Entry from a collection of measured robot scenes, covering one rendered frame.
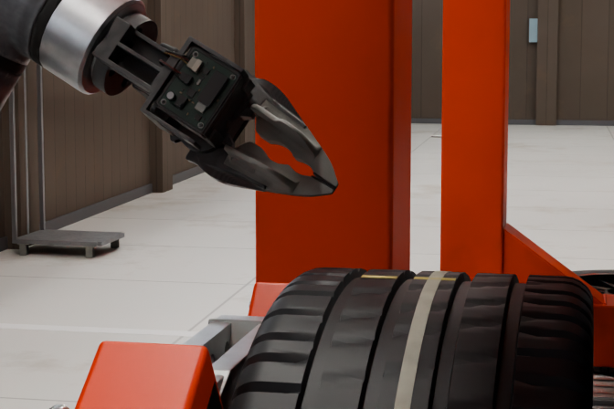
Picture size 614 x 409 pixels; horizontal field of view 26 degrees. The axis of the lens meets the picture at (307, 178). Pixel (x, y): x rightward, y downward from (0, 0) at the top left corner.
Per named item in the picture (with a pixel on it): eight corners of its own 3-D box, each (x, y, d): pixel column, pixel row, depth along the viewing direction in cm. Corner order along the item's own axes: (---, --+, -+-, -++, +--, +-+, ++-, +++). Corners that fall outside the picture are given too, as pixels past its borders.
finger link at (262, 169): (305, 212, 101) (207, 149, 103) (315, 224, 107) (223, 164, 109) (328, 178, 102) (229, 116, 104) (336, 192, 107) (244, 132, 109)
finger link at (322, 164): (328, 177, 102) (229, 116, 104) (337, 192, 107) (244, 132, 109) (350, 143, 102) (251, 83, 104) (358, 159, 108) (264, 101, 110)
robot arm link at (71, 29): (61, 81, 114) (123, -10, 115) (106, 110, 113) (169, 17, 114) (25, 53, 106) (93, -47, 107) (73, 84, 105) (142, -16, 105)
